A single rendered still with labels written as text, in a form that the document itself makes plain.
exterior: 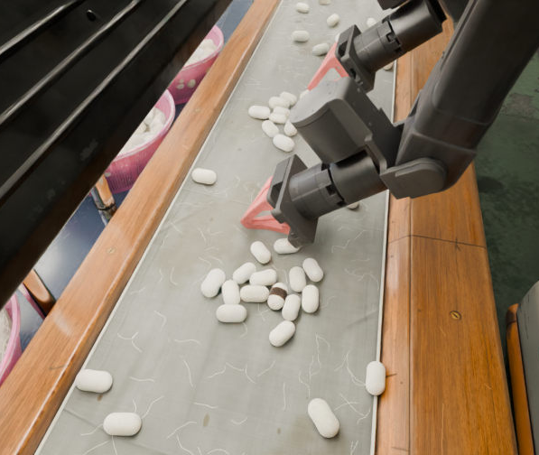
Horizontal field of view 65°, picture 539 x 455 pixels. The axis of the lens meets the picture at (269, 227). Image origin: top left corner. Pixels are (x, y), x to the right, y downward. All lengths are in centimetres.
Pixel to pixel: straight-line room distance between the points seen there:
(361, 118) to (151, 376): 33
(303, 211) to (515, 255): 130
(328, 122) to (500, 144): 183
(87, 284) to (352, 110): 34
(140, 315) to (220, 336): 10
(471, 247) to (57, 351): 48
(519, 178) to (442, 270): 153
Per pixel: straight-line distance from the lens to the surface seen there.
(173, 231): 58
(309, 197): 47
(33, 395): 48
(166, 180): 62
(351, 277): 53
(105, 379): 47
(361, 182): 44
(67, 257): 69
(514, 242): 176
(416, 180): 40
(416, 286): 51
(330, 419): 43
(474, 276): 54
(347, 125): 41
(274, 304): 48
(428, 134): 39
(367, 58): 65
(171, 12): 27
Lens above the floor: 116
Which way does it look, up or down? 48 degrees down
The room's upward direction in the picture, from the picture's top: straight up
